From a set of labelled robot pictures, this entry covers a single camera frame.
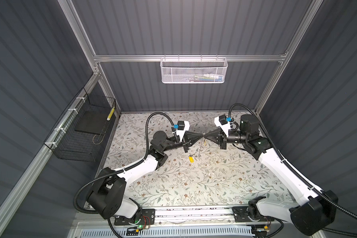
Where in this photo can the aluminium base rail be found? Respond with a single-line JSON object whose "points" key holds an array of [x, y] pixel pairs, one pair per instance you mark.
{"points": [[197, 215]]}

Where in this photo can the white vent grille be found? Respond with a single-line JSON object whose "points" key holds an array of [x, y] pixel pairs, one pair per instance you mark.
{"points": [[193, 231]]}

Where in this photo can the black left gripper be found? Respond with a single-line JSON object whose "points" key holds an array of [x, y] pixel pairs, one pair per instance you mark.
{"points": [[186, 142]]}

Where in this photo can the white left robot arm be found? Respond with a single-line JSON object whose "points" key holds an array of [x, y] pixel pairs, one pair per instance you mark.
{"points": [[107, 195]]}

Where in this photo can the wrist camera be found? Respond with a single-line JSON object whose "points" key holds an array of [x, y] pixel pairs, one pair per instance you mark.
{"points": [[225, 123], [180, 129]]}

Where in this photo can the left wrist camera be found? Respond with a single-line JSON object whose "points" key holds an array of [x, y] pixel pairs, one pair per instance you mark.
{"points": [[180, 129]]}

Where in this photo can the black foam pad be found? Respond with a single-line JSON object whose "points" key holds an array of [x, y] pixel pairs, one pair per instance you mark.
{"points": [[92, 122]]}

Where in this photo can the black wire basket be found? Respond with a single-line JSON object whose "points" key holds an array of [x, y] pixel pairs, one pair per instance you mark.
{"points": [[68, 144]]}

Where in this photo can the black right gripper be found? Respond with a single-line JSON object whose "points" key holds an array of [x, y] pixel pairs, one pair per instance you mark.
{"points": [[216, 134]]}

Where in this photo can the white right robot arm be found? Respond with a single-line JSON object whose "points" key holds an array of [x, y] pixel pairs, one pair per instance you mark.
{"points": [[312, 209]]}

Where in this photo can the yellow marker pen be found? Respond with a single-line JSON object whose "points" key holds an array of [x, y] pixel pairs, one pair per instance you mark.
{"points": [[110, 114]]}

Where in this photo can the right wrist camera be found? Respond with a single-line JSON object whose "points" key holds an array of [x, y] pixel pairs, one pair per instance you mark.
{"points": [[225, 123]]}

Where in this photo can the white wire mesh basket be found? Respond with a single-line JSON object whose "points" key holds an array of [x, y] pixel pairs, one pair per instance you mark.
{"points": [[193, 70]]}

